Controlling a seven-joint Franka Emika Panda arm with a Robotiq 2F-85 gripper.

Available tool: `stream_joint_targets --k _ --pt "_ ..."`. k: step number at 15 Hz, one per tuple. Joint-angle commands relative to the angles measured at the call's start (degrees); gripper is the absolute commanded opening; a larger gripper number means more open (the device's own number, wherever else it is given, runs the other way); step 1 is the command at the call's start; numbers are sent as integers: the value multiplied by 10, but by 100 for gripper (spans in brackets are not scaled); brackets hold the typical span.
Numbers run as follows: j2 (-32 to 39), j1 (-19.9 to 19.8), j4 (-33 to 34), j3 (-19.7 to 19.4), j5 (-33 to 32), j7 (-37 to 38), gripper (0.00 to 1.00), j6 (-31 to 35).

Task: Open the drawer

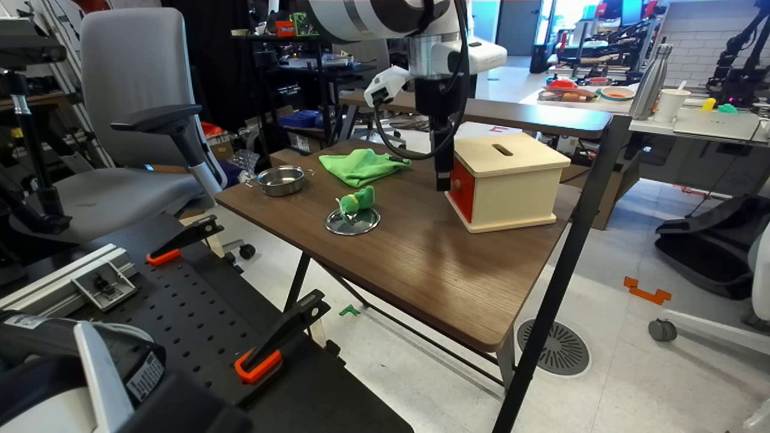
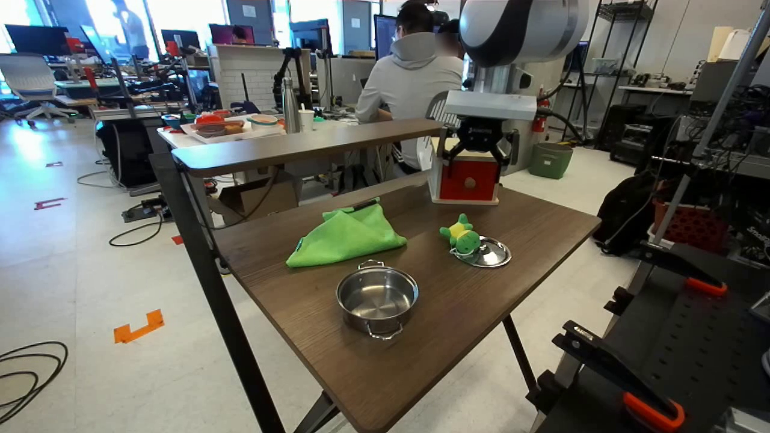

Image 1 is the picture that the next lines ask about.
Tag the black table leg frame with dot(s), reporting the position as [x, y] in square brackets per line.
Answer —
[297, 280]

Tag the black perforated base board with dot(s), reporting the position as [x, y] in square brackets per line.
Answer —
[201, 321]

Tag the green frog plush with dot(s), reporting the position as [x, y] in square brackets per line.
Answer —
[356, 199]

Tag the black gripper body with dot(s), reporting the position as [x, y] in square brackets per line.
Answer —
[439, 99]

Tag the white chair base with caster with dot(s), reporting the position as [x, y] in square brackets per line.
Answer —
[705, 327]

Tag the wooden box with coin slot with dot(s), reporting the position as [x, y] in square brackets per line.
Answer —
[514, 172]

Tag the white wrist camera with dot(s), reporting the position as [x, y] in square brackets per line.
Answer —
[386, 85]

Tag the orange floor tape marker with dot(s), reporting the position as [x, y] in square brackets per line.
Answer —
[645, 291]

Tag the red drawer with wooden knob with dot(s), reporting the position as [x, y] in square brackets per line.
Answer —
[463, 191]

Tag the silver aluminium extrusion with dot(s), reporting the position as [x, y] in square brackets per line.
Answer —
[56, 278]

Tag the steel pot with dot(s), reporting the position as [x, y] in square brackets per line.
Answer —
[281, 180]

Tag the red tray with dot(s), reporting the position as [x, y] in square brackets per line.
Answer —
[567, 90]

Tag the brown wooden desk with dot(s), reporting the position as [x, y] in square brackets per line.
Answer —
[531, 116]

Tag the green cloth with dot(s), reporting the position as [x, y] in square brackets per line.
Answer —
[361, 164]

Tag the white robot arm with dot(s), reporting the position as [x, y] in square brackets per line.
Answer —
[361, 14]

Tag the white cup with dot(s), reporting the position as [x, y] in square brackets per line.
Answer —
[672, 106]

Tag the white plate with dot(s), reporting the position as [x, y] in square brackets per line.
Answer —
[617, 93]

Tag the round floor vent grille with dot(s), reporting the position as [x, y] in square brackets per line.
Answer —
[555, 347]

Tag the black chair base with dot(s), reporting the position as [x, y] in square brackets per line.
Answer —
[705, 247]

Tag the gray padded office chair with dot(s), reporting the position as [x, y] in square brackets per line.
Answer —
[136, 87]

